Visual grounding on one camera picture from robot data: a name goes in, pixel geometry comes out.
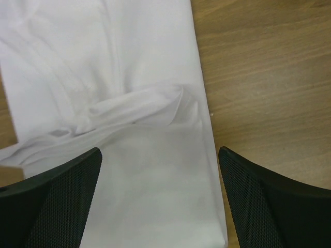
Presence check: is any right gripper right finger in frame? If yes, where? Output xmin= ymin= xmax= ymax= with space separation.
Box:
xmin=218 ymin=147 xmax=330 ymax=247

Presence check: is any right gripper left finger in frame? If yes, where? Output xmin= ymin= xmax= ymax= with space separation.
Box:
xmin=1 ymin=148 xmax=102 ymax=248

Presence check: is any white t shirt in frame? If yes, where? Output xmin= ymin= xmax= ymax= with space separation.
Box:
xmin=1 ymin=1 xmax=228 ymax=247

